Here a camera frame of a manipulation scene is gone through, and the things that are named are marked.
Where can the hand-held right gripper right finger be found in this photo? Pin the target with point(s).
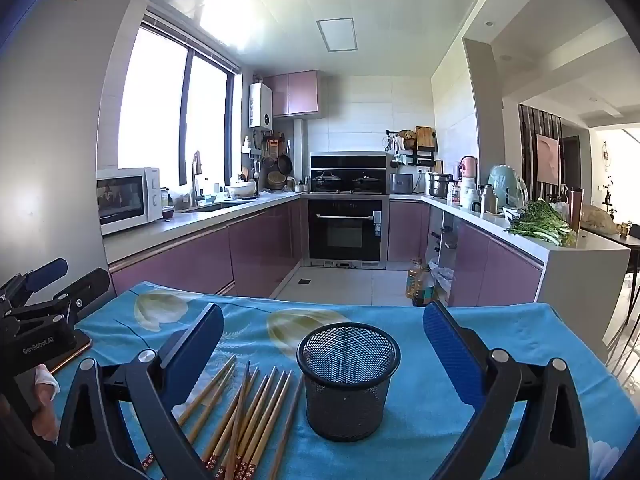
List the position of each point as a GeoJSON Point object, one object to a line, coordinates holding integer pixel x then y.
{"type": "Point", "coordinates": [450, 345]}

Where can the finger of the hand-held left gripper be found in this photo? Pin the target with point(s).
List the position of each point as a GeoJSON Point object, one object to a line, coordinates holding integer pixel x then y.
{"type": "Point", "coordinates": [90, 282]}
{"type": "Point", "coordinates": [47, 272]}

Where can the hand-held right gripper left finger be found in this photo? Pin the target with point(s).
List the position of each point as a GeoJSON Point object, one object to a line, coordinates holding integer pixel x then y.
{"type": "Point", "coordinates": [197, 345]}

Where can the bunch of wooden chopsticks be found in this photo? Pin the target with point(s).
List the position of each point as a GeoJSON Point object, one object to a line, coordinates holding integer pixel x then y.
{"type": "Point", "coordinates": [250, 410]}

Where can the black mesh cup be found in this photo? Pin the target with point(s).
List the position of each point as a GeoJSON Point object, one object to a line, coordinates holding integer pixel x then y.
{"type": "Point", "coordinates": [350, 395]}

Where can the person's left hand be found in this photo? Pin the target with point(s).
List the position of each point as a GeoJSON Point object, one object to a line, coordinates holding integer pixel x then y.
{"type": "Point", "coordinates": [44, 402]}

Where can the black smartphone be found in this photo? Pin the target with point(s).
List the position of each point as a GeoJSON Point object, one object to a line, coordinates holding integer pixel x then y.
{"type": "Point", "coordinates": [82, 344]}

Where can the blue floral tablecloth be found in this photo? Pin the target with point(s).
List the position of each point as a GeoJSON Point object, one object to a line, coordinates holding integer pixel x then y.
{"type": "Point", "coordinates": [500, 320]}

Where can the yellow cooking oil bottle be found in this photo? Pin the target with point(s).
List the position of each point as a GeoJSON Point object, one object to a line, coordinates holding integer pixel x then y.
{"type": "Point", "coordinates": [412, 285]}

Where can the white microwave oven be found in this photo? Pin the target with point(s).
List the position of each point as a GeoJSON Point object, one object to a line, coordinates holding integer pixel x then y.
{"type": "Point", "coordinates": [125, 200]}

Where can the purple lower kitchen cabinets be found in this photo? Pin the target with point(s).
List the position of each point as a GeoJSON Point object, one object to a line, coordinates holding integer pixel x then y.
{"type": "Point", "coordinates": [495, 260]}
{"type": "Point", "coordinates": [200, 255]}

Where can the kitchen sink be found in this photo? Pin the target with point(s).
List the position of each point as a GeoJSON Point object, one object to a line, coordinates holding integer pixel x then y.
{"type": "Point", "coordinates": [210, 206]}

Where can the steel kitchen faucet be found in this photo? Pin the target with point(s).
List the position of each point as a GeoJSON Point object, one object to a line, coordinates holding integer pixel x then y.
{"type": "Point", "coordinates": [195, 180]}

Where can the steel thermos bottle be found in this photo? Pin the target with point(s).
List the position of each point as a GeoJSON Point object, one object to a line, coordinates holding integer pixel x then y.
{"type": "Point", "coordinates": [489, 200]}

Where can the white plastic container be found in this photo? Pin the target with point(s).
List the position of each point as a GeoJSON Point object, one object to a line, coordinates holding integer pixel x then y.
{"type": "Point", "coordinates": [469, 192]}

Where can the bunch of leafy greens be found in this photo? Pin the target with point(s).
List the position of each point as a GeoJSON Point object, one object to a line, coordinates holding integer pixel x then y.
{"type": "Point", "coordinates": [540, 220]}

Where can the black built-in oven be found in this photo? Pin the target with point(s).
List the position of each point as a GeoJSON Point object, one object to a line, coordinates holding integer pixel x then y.
{"type": "Point", "coordinates": [345, 230]}

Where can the stainless steel pot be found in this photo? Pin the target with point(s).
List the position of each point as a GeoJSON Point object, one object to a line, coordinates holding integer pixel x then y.
{"type": "Point", "coordinates": [439, 184]}

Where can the grey refrigerator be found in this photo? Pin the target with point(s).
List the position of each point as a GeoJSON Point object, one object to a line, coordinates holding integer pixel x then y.
{"type": "Point", "coordinates": [60, 110]}

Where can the silver toaster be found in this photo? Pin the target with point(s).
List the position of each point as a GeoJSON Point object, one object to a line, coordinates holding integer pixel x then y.
{"type": "Point", "coordinates": [401, 183]}

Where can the pink electric kettle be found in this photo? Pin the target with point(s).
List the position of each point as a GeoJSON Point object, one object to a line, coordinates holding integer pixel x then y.
{"type": "Point", "coordinates": [468, 166]}

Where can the black lidded wok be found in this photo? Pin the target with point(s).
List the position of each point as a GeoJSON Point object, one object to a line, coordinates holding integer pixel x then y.
{"type": "Point", "coordinates": [367, 181]}
{"type": "Point", "coordinates": [326, 180]}

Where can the kitchen window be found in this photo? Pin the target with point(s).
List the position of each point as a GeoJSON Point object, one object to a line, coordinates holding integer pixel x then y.
{"type": "Point", "coordinates": [150, 100]}

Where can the hanging black pan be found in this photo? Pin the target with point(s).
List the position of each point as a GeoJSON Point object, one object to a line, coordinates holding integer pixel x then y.
{"type": "Point", "coordinates": [285, 164]}

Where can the wooden cutting board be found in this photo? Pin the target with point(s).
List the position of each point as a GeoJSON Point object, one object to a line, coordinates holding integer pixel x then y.
{"type": "Point", "coordinates": [424, 137]}

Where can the black stove hood unit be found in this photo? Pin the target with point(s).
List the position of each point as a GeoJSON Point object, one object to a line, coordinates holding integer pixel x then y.
{"type": "Point", "coordinates": [350, 161]}

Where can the ceiling light panel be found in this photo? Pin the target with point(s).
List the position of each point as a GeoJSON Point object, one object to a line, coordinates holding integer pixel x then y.
{"type": "Point", "coordinates": [337, 35]}

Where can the black wall rack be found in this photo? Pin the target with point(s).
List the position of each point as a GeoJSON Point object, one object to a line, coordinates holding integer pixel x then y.
{"type": "Point", "coordinates": [417, 155]}

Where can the pink wall painting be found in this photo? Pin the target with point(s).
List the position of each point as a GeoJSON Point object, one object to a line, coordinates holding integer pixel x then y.
{"type": "Point", "coordinates": [547, 160]}

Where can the white wall water heater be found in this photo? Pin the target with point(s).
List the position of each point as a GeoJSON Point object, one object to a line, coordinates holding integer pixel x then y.
{"type": "Point", "coordinates": [260, 105]}

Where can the purple upper wall cabinet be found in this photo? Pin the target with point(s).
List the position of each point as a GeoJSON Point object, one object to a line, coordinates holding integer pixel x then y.
{"type": "Point", "coordinates": [297, 92]}

